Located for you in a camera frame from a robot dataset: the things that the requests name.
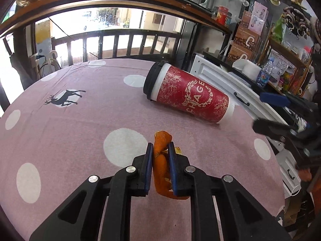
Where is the white desk fan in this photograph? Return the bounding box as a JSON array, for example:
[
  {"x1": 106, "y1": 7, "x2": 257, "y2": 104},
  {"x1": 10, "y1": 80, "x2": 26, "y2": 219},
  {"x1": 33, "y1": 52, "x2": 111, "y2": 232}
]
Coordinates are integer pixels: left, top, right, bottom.
[{"x1": 30, "y1": 51, "x2": 62, "y2": 80}]

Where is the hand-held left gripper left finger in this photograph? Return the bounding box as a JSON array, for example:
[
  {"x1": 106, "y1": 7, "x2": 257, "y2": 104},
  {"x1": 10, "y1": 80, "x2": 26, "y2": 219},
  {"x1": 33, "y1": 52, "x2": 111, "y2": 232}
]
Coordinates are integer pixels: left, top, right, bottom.
[{"x1": 29, "y1": 143, "x2": 154, "y2": 241}]

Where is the orange peel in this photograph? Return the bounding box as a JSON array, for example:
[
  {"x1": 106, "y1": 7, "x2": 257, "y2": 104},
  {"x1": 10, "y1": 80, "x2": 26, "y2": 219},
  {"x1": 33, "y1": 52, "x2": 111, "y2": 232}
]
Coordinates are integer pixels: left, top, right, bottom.
[{"x1": 153, "y1": 131, "x2": 189, "y2": 200}]

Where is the dark carved ornament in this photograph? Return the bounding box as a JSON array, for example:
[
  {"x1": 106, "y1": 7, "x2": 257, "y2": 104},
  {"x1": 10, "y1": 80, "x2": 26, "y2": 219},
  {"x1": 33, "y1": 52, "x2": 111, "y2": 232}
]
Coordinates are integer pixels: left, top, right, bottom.
[{"x1": 283, "y1": 6, "x2": 314, "y2": 35}]

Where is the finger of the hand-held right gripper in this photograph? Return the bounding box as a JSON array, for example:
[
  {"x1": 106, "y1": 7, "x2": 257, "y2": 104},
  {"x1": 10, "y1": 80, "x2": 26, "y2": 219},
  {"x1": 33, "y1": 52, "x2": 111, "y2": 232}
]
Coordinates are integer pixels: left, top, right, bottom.
[
  {"x1": 252, "y1": 117, "x2": 314, "y2": 170},
  {"x1": 259, "y1": 92, "x2": 314, "y2": 114}
]

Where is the red paper cup black lid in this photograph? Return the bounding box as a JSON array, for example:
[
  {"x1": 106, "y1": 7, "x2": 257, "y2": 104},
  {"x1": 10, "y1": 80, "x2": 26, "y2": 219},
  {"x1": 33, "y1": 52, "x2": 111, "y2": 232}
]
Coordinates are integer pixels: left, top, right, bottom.
[{"x1": 143, "y1": 61, "x2": 230, "y2": 124}]

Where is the dark wooden railing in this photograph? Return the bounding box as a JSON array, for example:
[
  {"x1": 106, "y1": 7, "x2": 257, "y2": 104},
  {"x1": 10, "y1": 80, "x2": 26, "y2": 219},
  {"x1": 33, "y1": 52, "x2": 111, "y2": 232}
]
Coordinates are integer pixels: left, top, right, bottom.
[{"x1": 51, "y1": 29, "x2": 181, "y2": 65}]

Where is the red tin can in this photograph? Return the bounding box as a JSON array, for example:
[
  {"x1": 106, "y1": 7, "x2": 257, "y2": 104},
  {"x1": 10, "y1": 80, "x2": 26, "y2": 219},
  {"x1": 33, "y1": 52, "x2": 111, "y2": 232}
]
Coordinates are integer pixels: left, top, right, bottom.
[{"x1": 217, "y1": 6, "x2": 230, "y2": 26}]

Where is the pink photo card stand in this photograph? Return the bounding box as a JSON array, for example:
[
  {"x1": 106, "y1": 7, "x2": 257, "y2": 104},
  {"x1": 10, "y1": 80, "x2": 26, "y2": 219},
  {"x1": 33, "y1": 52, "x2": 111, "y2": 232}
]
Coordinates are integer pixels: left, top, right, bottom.
[{"x1": 248, "y1": 1, "x2": 269, "y2": 32}]

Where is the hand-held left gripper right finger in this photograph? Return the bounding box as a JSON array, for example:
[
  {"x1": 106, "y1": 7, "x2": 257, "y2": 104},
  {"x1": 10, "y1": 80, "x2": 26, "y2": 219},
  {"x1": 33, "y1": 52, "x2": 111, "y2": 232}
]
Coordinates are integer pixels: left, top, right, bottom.
[{"x1": 168, "y1": 142, "x2": 291, "y2": 241}]

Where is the printed clear snack bag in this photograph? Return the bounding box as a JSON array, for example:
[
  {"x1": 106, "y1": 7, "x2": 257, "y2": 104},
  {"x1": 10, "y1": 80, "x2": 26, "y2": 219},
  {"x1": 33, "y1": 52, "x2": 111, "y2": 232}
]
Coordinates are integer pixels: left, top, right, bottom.
[{"x1": 270, "y1": 51, "x2": 289, "y2": 81}]

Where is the wooden shelf rack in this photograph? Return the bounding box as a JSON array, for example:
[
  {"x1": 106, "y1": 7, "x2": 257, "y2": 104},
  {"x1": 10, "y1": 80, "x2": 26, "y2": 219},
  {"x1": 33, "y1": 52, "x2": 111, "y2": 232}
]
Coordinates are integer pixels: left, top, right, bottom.
[{"x1": 263, "y1": 34, "x2": 314, "y2": 99}]

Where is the brown carton white handle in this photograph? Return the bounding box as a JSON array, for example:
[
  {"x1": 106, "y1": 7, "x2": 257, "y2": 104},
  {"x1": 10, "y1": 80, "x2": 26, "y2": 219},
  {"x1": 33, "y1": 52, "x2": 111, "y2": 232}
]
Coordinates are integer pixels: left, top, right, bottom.
[
  {"x1": 227, "y1": 41, "x2": 257, "y2": 64},
  {"x1": 235, "y1": 25, "x2": 262, "y2": 49}
]

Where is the plastic water bottle blue label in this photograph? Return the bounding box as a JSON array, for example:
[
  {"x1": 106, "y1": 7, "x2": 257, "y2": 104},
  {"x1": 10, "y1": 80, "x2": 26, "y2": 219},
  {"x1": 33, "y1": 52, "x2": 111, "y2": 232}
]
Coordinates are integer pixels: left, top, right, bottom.
[{"x1": 256, "y1": 58, "x2": 274, "y2": 87}]

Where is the pink polka-dot tablecloth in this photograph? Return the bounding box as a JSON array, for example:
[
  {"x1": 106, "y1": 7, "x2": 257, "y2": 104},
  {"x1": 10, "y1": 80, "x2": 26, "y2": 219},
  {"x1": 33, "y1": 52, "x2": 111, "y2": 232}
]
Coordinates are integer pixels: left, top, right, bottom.
[{"x1": 0, "y1": 58, "x2": 285, "y2": 241}]

